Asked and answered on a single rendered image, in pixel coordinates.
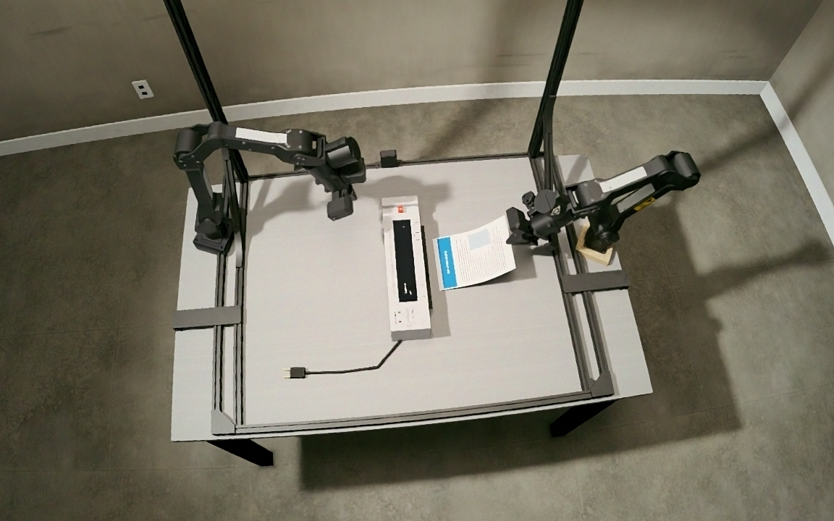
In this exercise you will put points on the white printed sheet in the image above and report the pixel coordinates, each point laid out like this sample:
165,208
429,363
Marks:
473,257

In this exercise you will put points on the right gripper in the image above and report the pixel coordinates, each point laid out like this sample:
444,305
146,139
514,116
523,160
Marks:
341,205

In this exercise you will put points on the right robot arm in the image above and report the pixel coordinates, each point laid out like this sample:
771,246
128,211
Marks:
293,146

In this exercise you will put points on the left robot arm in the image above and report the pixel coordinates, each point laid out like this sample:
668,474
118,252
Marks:
677,172

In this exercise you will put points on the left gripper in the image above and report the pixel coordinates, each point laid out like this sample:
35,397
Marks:
539,225

